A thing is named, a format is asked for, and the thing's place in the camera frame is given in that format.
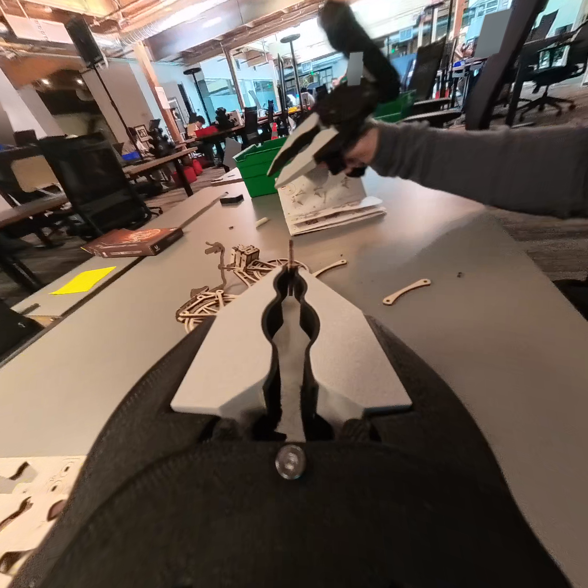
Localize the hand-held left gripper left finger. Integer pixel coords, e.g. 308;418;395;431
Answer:
170;266;291;421

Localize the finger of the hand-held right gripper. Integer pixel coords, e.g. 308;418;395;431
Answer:
266;111;322;177
275;126;343;190

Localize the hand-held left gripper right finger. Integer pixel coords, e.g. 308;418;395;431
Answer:
290;266;413;421

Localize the person's right forearm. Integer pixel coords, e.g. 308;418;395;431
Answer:
370;120;588;220

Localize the wooden bicycle model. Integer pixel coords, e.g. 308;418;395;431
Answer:
176;241;318;334

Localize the wooden parts sheet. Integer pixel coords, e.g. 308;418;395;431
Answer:
0;455;88;577

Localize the person's right hand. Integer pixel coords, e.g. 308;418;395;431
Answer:
342;123;382;170

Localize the green plastic bin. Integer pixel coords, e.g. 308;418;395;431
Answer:
233;137;295;198
374;89;416;122

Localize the instruction booklet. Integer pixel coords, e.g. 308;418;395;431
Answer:
276;174;387;236

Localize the black floor lamp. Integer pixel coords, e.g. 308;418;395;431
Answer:
280;33;301;108
184;67;209;125

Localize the dark wooden desk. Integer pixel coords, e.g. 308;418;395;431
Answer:
122;147;198;198

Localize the dark brown cardboard box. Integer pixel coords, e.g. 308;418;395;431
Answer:
82;227;184;258

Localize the yellow sticky note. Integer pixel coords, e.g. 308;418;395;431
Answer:
50;266;117;295

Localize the black mesh office chair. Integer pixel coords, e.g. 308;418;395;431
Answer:
39;132;162;240

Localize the person's dark clothing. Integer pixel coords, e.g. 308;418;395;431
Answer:
553;278;588;319

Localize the black speaker on stand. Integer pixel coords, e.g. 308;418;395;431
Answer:
64;16;138;143

